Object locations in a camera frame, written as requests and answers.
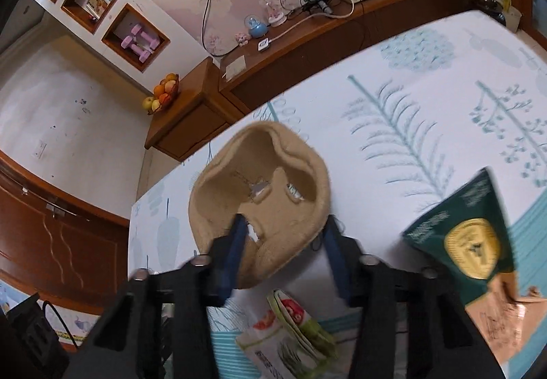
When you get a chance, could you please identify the pink dumbbells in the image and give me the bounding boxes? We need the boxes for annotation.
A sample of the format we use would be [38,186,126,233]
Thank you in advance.
[121,24,160,63]

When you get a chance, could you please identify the wooden tv cabinet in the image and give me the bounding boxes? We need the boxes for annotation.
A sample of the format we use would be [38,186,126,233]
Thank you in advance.
[145,0,471,162]

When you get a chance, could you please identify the brown pulp paper tray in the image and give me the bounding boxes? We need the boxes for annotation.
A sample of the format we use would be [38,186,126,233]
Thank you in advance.
[188,121,331,289]

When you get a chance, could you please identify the blue round figurine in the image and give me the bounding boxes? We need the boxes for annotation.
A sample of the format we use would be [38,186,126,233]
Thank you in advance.
[244,15,268,39]

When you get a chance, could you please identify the framed photo in niche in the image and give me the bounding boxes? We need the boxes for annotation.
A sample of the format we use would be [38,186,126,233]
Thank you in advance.
[83,0,111,20]

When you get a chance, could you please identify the green white snack packet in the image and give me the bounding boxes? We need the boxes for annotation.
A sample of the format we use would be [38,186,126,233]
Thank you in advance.
[236,289,337,379]

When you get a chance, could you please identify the wooden door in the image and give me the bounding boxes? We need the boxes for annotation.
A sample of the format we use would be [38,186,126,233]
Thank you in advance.
[1,154,129,315]

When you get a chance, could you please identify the fruit bowl with oranges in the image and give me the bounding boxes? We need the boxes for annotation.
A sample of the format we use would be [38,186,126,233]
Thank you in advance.
[142,73,180,115]

